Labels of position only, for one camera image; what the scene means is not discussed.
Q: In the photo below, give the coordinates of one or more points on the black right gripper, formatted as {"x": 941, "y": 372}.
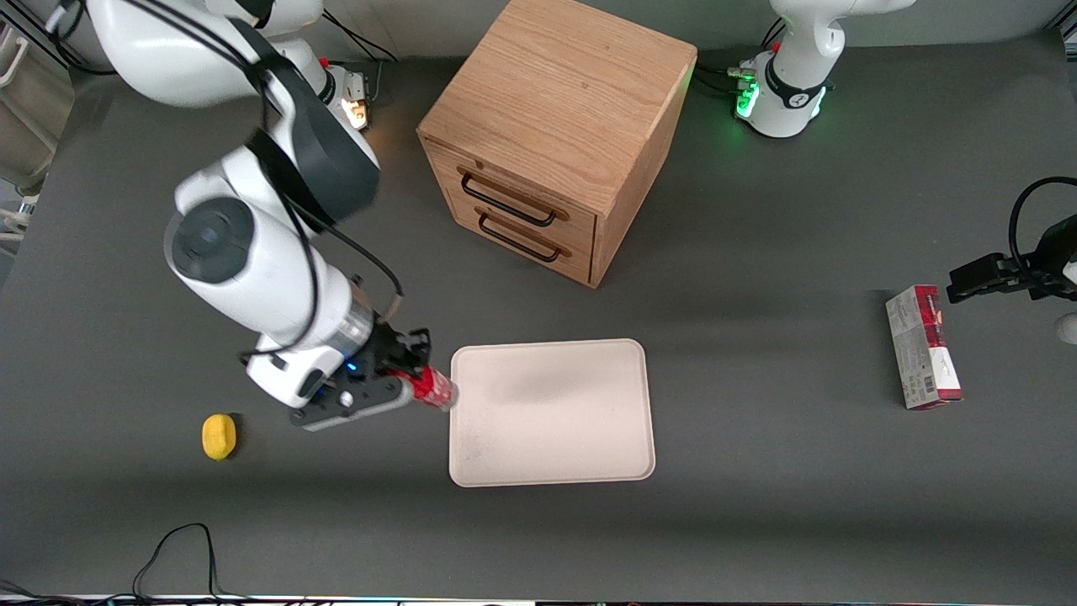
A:
{"x": 389, "y": 348}

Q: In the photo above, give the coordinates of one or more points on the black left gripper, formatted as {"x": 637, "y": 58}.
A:
{"x": 1046, "y": 268}

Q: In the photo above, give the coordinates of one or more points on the red coke bottle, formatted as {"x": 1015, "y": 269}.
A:
{"x": 436, "y": 389}

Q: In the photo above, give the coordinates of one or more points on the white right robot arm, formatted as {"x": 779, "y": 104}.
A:
{"x": 252, "y": 278}

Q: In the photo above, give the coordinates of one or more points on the cream rectangular tray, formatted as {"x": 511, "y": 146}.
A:
{"x": 551, "y": 412}

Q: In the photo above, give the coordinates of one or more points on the red and grey carton box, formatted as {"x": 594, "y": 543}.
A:
{"x": 921, "y": 349}

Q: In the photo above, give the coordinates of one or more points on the wooden drawer front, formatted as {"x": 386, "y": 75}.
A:
{"x": 538, "y": 244}
{"x": 513, "y": 189}

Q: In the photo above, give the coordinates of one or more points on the yellow lemon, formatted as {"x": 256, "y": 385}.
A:
{"x": 219, "y": 437}

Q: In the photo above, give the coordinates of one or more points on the wooden drawer cabinet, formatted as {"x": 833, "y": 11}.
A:
{"x": 555, "y": 101}

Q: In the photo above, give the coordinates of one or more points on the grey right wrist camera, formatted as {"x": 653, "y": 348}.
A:
{"x": 353, "y": 411}

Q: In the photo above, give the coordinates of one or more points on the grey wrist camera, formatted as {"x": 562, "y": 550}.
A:
{"x": 1069, "y": 328}
{"x": 353, "y": 411}

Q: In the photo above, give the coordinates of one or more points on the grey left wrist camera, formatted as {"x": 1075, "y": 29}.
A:
{"x": 1069, "y": 328}

